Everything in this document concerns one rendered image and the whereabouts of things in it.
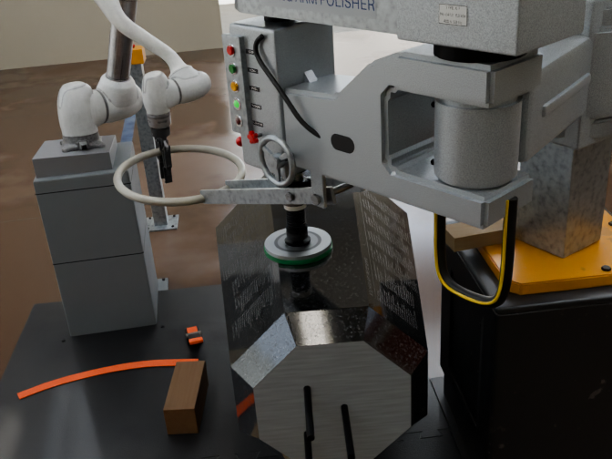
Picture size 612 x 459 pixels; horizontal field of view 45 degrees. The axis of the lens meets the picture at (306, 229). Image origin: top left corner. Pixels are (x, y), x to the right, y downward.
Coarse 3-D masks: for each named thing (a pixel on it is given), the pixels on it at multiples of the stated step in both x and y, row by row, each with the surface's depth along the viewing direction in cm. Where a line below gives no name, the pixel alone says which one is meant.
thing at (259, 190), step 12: (228, 180) 262; (240, 180) 256; (252, 180) 250; (264, 180) 245; (336, 180) 218; (204, 192) 255; (216, 192) 249; (228, 192) 244; (240, 192) 238; (252, 192) 233; (264, 192) 228; (276, 192) 223; (288, 192) 218; (300, 192) 215; (336, 192) 209
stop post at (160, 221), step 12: (144, 48) 411; (132, 60) 403; (144, 60) 406; (132, 72) 407; (144, 72) 415; (144, 108) 417; (144, 120) 420; (144, 132) 423; (144, 144) 426; (156, 168) 433; (156, 180) 436; (156, 192) 440; (156, 216) 446; (168, 216) 460; (156, 228) 446; (168, 228) 445
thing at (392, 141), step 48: (432, 48) 165; (288, 96) 197; (336, 96) 185; (384, 96) 173; (432, 96) 162; (480, 96) 152; (288, 144) 205; (336, 144) 189; (384, 144) 178; (432, 144) 188; (384, 192) 183; (432, 192) 171; (480, 192) 164; (528, 192) 172
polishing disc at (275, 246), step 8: (280, 232) 241; (312, 232) 239; (320, 232) 239; (272, 240) 236; (280, 240) 235; (312, 240) 234; (320, 240) 234; (328, 240) 233; (272, 248) 231; (280, 248) 231; (288, 248) 231; (296, 248) 230; (304, 248) 230; (312, 248) 230; (320, 248) 229; (328, 248) 230; (272, 256) 229; (280, 256) 226; (288, 256) 226; (296, 256) 225; (304, 256) 225; (312, 256) 226
